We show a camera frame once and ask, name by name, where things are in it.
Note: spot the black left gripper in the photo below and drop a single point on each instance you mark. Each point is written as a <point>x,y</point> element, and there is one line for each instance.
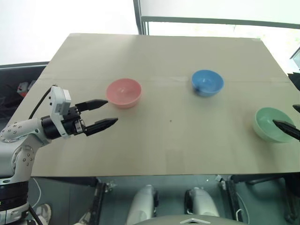
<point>71,122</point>

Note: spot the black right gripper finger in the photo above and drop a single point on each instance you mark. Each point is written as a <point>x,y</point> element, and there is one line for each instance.
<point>287,127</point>
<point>297,108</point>

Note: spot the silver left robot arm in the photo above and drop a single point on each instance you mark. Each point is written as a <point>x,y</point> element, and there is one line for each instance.
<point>21,131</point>

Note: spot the green bowl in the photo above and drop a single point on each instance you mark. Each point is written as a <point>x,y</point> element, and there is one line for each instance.
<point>264,124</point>

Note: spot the black object beside table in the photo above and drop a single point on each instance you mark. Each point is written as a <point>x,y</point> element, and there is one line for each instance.
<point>295,80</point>

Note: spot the pink red bowl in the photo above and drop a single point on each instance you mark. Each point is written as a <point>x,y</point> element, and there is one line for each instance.
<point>123,93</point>

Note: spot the black table crossbar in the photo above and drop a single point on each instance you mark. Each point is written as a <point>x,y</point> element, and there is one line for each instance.
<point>257,180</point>

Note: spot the red and white device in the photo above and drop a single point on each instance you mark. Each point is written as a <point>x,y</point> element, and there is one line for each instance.
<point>23,88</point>

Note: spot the blue bowl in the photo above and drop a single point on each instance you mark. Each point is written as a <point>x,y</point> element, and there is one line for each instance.
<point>207,83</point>

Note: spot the dark storage bin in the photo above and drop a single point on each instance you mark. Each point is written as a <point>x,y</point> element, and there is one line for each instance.
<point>9,77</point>

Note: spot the silver left robot leg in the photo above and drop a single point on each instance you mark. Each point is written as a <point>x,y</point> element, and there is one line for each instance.
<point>141,204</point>

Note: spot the silver robot leg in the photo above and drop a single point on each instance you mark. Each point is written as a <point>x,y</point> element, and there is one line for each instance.
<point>202,201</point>
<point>141,204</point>

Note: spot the white sneaker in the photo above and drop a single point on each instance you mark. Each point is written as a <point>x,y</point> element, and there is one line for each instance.
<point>43,212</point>
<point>86,218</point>

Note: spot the silver right robot leg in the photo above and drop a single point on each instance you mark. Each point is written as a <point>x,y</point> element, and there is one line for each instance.
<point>202,201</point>

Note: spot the dark grey robot torso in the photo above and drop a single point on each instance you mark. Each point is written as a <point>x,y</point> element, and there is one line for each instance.
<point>187,220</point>

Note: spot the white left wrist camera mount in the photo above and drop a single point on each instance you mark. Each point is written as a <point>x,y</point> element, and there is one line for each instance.
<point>58,100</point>

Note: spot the black table leg frame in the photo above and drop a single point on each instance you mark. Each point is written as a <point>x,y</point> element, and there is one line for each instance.
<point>233,199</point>
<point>98,201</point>

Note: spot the grey window frame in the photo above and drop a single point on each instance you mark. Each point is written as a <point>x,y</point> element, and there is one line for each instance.
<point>211,20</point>

